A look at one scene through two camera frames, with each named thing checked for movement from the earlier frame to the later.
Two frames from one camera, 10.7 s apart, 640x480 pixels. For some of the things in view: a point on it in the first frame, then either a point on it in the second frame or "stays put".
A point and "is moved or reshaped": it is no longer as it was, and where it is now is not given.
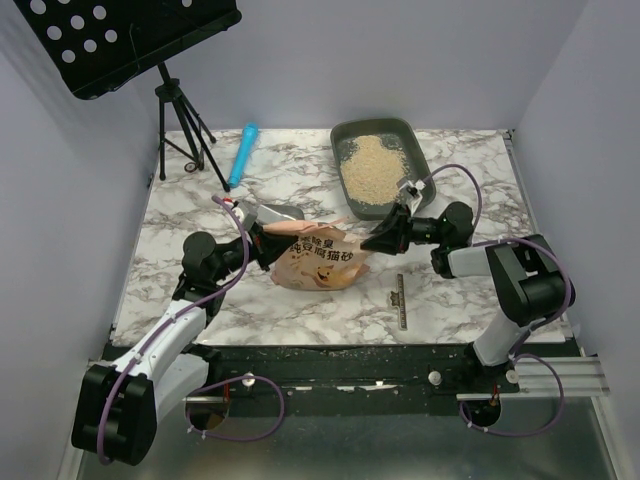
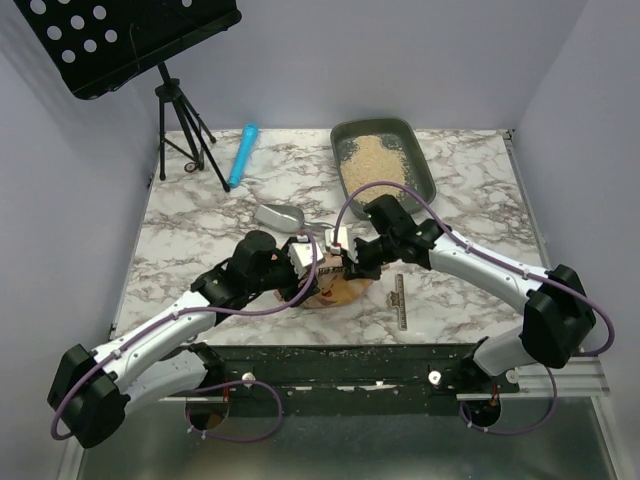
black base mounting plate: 350,379 stays put
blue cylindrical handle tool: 249,138 stays put
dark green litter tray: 374,155 stays put
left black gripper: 268,247 -> 290,293
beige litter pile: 371,173 stays put
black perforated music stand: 98,44 stays put
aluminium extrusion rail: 580,376 stays put
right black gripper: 400,230 -> 361,267
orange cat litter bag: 322,257 is moved or reshaped
